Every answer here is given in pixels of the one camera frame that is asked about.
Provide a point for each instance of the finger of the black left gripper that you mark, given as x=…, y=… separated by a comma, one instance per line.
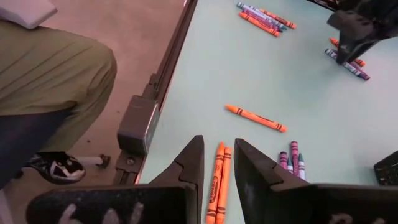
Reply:
x=360, y=43
x=344, y=46

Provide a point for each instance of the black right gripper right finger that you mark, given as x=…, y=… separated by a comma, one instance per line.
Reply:
x=255, y=174

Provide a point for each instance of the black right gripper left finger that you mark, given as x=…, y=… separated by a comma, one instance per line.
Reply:
x=189, y=168

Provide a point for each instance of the blue violet crayon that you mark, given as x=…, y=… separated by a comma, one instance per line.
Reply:
x=357, y=71

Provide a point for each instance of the teal crayon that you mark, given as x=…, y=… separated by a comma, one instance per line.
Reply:
x=302, y=169
x=289, y=166

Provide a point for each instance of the black slotted plastic basket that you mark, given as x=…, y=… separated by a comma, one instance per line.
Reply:
x=388, y=171

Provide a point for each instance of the green table mat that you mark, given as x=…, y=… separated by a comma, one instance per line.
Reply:
x=217, y=77

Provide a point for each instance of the white stool leg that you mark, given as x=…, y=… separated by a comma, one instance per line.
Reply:
x=91, y=160

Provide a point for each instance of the person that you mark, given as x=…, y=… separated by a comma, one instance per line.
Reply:
x=46, y=68

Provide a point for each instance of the white flat object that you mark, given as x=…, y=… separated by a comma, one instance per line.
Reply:
x=25, y=11

